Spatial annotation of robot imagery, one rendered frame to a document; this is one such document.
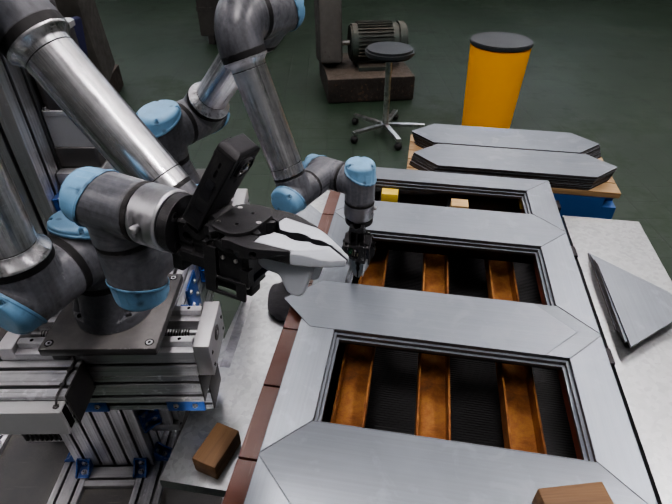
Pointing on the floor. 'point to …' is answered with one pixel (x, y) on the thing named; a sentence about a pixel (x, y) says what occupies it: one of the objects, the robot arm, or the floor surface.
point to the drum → (494, 78)
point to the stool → (388, 51)
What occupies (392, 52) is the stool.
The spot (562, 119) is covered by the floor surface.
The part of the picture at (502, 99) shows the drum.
